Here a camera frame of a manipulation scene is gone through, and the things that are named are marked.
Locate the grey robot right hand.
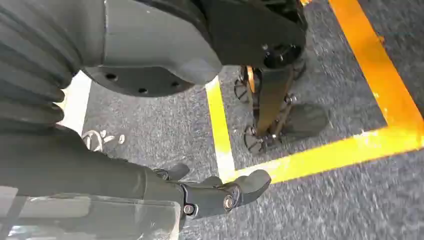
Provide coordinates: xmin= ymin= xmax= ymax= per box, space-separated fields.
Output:
xmin=0 ymin=0 xmax=273 ymax=240

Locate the white floor marking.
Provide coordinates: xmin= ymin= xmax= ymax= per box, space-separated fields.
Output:
xmin=81 ymin=129 xmax=127 ymax=154

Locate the white floor tape strip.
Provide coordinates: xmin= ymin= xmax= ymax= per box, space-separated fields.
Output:
xmin=55 ymin=70 xmax=93 ymax=137

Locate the ribbed grey right arm sleeve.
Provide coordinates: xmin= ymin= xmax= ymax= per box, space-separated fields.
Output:
xmin=0 ymin=0 xmax=108 ymax=134

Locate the short yellow floor tape strip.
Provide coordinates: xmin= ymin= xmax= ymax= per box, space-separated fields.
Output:
xmin=204 ymin=76 xmax=237 ymax=184

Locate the black robot leg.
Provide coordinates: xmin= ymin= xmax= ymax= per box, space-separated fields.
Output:
xmin=139 ymin=0 xmax=308 ymax=137

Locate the black robot foot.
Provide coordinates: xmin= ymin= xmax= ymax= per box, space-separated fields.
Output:
xmin=233 ymin=66 xmax=331 ymax=157

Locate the long yellow floor tape strip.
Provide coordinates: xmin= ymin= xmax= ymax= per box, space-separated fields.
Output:
xmin=228 ymin=125 xmax=424 ymax=185

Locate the orange floor tape strip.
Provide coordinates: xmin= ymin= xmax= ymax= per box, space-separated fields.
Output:
xmin=327 ymin=0 xmax=424 ymax=131

